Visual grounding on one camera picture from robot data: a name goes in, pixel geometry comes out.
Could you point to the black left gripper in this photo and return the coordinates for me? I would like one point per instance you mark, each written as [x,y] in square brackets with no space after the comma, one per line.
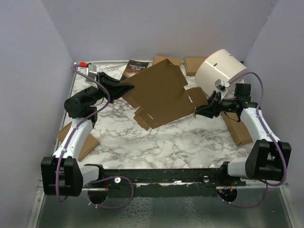
[115,88]

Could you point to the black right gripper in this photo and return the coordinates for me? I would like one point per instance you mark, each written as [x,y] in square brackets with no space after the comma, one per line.
[207,110]

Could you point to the cardboard box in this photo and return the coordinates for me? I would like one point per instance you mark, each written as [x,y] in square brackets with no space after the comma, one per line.
[192,65]
[89,145]
[237,129]
[159,95]
[175,60]

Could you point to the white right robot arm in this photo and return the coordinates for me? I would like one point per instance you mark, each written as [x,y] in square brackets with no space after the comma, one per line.
[269,157]

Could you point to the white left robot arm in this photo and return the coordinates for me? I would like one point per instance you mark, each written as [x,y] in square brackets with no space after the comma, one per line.
[61,175]

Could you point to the Three Days To See book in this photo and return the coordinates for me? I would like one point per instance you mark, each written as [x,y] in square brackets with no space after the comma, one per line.
[133,67]

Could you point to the white cylindrical drum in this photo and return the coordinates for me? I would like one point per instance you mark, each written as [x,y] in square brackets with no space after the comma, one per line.
[220,65]

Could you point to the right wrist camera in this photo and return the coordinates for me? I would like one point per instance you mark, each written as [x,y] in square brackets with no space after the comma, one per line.
[222,85]

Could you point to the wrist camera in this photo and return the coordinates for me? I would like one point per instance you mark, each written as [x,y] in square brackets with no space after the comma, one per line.
[222,85]
[90,71]

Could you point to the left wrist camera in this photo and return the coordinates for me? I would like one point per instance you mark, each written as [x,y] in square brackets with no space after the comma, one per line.
[90,71]

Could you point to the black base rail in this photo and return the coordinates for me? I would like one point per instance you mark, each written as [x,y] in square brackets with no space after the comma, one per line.
[161,183]

